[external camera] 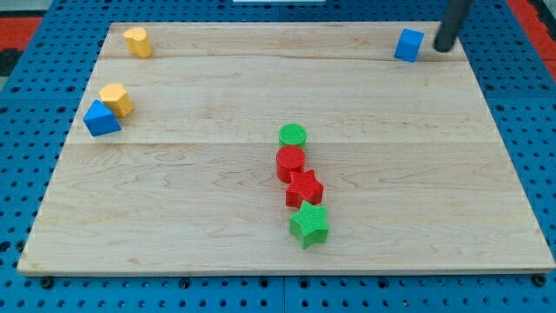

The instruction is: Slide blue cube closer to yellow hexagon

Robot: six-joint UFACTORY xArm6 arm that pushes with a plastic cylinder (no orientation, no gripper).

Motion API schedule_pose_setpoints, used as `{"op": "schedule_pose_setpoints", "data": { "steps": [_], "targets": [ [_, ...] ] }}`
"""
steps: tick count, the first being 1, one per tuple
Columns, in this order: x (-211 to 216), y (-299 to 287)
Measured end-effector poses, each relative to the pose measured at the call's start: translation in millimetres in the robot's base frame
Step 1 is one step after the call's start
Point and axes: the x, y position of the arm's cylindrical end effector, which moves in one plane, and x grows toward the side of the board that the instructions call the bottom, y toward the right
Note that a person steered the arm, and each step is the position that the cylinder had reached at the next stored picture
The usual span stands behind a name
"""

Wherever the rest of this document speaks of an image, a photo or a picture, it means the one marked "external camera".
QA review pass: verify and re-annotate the green star block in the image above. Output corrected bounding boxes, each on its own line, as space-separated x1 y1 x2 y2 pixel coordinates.
289 201 329 249

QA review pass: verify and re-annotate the red cylinder block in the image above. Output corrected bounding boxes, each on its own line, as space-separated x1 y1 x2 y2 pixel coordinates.
275 145 306 183

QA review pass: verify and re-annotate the red star block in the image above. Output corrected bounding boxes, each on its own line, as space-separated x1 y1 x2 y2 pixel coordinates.
285 170 324 209

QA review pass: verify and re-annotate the yellow hexagon block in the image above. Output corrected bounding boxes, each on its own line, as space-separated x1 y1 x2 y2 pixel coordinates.
98 83 133 117

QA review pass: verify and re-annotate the green cylinder block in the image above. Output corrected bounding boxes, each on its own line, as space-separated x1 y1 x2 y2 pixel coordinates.
278 123 308 149

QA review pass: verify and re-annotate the blue cube block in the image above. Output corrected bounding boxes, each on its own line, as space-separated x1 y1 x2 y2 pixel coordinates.
394 29 425 63

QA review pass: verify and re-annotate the light wooden board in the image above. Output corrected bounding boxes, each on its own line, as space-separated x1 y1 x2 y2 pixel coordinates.
17 22 555 276

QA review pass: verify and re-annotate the blue triangle block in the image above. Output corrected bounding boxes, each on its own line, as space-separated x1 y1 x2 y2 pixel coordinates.
83 99 121 137

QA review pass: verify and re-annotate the yellow heart block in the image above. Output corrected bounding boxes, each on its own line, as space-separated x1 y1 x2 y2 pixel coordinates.
123 27 152 58

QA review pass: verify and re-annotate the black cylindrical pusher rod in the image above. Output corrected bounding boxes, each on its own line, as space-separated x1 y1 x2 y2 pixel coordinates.
433 0 473 53

